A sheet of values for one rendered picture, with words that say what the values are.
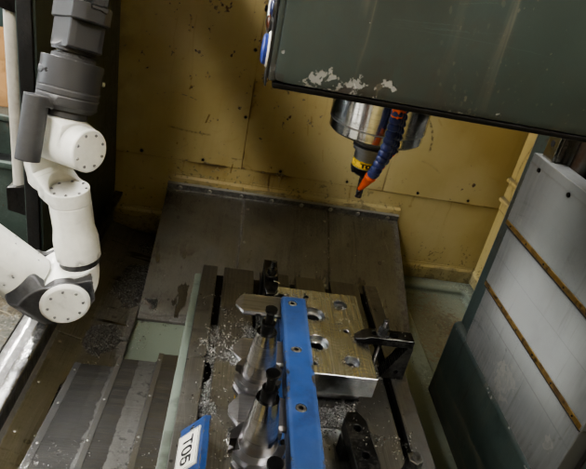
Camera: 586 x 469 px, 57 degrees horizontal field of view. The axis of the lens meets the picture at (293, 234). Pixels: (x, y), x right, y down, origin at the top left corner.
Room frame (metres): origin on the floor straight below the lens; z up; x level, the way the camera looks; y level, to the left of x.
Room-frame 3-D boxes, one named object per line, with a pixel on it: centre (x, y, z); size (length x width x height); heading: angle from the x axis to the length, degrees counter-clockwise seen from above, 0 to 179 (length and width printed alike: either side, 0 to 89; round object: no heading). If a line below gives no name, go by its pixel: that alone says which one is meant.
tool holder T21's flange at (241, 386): (0.54, 0.01, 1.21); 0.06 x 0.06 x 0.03
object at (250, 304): (0.70, 0.03, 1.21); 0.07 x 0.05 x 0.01; 98
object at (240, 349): (0.59, 0.01, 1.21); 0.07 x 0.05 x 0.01; 98
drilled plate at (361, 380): (0.97, -0.09, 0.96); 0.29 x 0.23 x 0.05; 8
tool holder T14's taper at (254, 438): (0.43, -0.01, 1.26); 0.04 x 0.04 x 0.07
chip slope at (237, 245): (1.55, 0.00, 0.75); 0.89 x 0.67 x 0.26; 98
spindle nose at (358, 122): (0.89, -0.10, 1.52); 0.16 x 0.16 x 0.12
